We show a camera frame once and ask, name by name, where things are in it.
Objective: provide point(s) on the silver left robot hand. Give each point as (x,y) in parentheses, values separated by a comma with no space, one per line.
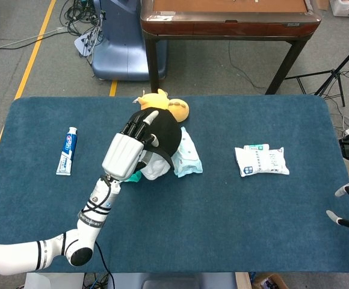
(121,156)

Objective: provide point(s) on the black baseball cap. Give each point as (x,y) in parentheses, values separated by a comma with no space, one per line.
(165,135)

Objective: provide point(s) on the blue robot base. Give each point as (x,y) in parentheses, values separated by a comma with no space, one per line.
(120,54)

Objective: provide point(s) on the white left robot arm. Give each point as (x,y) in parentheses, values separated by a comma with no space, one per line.
(87,228)

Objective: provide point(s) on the white foam mannequin head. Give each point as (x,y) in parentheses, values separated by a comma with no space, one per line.
(156,168)

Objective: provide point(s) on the blue white toothpaste tube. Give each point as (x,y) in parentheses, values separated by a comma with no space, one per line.
(67,150)

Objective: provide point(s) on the light blue wipes pack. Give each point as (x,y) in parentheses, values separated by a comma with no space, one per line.
(189,159)

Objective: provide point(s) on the yellow plush toy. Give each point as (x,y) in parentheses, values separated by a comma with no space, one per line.
(153,100)

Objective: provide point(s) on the white blue-labelled tissue pack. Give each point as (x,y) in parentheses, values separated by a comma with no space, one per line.
(261,162)

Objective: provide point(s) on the white power strip with plugs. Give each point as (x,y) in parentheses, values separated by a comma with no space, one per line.
(82,43)

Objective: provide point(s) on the open cardboard box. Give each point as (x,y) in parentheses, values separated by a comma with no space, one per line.
(264,283)

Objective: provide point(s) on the blue table mat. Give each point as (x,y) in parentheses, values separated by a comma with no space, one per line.
(222,225)

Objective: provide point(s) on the grey blue robot torso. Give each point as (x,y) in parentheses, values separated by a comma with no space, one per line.
(174,281)

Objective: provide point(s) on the black tripod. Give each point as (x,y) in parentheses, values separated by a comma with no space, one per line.
(332,75)

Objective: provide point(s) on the brown mahjong table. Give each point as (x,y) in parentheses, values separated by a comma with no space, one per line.
(222,28)

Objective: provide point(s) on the white plastic crate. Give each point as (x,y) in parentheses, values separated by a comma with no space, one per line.
(347,7)

